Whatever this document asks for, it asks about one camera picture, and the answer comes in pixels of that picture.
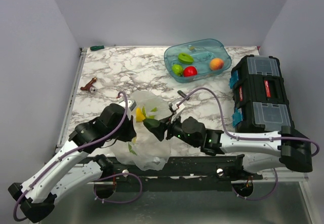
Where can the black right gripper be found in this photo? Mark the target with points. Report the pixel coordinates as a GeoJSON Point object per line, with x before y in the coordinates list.
{"type": "Point", "coordinates": [159, 132]}

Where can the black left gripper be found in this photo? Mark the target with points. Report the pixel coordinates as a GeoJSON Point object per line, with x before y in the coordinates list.
{"type": "Point", "coordinates": [131, 133]}

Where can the clear plastic bag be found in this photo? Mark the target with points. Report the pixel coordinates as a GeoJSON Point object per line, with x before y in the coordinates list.
{"type": "Point", "coordinates": [145, 150]}

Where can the yellow fake fruit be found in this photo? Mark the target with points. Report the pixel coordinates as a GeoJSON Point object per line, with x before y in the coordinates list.
{"type": "Point", "coordinates": [140, 114]}

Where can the green fake fruit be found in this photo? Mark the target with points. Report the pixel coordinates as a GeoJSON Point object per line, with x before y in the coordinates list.
{"type": "Point", "coordinates": [177, 70]}

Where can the red fake fruit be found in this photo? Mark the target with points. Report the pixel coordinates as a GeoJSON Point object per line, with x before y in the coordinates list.
{"type": "Point", "coordinates": [190, 71]}

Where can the green fake starfruit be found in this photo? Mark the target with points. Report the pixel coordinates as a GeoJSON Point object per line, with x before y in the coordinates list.
{"type": "Point", "coordinates": [185, 58]}

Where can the dark green fake avocado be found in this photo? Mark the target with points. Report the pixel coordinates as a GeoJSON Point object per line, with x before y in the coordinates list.
{"type": "Point", "coordinates": [151, 124]}

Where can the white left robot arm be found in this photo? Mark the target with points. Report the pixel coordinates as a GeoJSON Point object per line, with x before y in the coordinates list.
{"type": "Point", "coordinates": [37, 196]}

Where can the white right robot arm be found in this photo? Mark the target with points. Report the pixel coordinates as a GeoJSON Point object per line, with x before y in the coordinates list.
{"type": "Point", "coordinates": [286, 147]}

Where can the orange fake peach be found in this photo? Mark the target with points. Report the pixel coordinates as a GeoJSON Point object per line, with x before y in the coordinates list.
{"type": "Point", "coordinates": [216, 64]}

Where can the brown metal-tipped tool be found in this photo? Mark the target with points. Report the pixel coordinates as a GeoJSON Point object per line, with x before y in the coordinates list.
{"type": "Point", "coordinates": [89, 87]}

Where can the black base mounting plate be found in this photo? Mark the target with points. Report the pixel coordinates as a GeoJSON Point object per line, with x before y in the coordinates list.
{"type": "Point", "coordinates": [180, 174]}

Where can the teal plastic tray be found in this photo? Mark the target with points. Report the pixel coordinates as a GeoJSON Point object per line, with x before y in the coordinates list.
{"type": "Point", "coordinates": [205, 51]}

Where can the black tool box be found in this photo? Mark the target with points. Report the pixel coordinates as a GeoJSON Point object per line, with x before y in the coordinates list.
{"type": "Point", "coordinates": [259, 95]}

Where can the aluminium side rail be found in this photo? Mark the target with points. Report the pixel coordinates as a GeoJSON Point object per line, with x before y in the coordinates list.
{"type": "Point", "coordinates": [71, 100]}

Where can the green handled screwdriver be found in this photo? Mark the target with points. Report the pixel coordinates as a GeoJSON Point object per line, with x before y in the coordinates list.
{"type": "Point", "coordinates": [100, 47]}

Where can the aluminium front rail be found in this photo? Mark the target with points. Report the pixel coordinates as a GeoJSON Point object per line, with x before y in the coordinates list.
{"type": "Point", "coordinates": [268, 175]}

